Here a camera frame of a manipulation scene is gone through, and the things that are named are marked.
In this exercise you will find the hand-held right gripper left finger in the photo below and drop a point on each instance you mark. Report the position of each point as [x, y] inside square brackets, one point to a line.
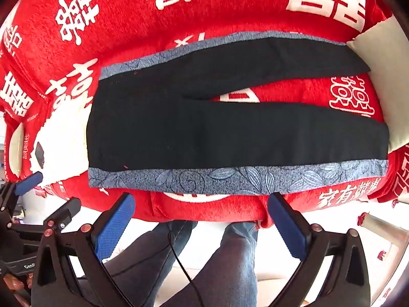
[115, 227]

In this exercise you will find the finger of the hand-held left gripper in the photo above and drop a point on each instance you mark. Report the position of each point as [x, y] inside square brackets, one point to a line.
[65, 211]
[28, 183]

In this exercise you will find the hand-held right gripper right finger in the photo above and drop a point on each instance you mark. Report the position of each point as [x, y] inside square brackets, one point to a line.
[287, 227]

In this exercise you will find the black pants with blue trim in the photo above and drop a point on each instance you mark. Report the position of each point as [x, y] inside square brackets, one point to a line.
[191, 128]

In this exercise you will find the person's left hand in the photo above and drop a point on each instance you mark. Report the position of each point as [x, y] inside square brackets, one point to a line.
[12, 284]

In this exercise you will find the cream cushion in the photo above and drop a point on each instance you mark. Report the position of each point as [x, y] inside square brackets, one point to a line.
[16, 148]

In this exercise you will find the person's left leg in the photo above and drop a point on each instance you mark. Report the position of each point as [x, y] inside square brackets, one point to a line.
[143, 262]

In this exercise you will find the person's leg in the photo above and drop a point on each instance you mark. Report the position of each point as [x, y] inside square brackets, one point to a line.
[233, 262]
[143, 262]

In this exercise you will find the person's right leg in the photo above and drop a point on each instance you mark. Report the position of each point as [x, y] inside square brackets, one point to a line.
[233, 262]

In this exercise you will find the grey pillow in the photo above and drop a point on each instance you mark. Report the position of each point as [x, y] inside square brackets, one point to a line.
[386, 70]

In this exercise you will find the red printed blanket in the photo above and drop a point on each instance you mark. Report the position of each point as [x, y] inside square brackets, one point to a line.
[159, 22]

